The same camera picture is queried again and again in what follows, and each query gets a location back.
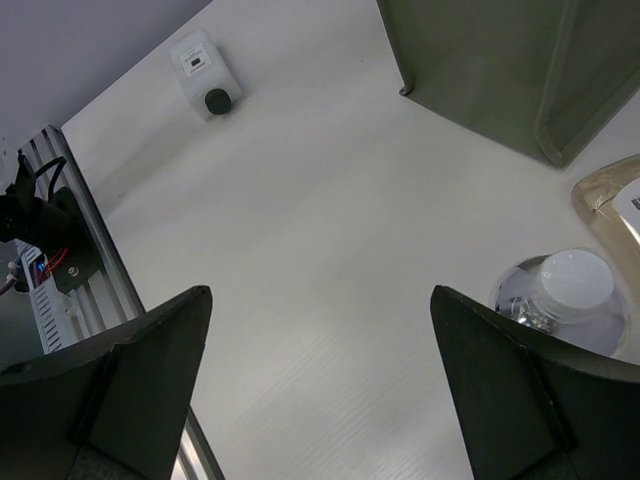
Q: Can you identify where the green canvas bag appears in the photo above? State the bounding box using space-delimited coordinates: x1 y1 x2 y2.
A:
378 1 639 168

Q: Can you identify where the white bottle black cap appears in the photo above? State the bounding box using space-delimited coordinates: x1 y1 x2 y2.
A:
169 29 242 120

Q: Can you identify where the clear bottle white cap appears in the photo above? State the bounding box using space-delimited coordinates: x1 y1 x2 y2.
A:
492 248 629 357

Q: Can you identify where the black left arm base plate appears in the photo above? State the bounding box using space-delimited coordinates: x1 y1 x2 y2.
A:
52 187 103 294

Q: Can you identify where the white slotted cable duct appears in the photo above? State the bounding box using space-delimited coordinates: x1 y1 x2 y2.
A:
14 240 89 354

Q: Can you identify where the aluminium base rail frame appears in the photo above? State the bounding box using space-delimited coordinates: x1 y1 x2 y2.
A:
19 126 224 479

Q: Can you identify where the amber refill pouch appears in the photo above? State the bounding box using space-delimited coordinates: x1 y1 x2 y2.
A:
571 155 639 304

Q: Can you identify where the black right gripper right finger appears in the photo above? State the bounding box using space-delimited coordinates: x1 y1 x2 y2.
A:
430 285 639 479

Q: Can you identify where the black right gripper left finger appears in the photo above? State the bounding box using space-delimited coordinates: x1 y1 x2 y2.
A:
1 286 213 479

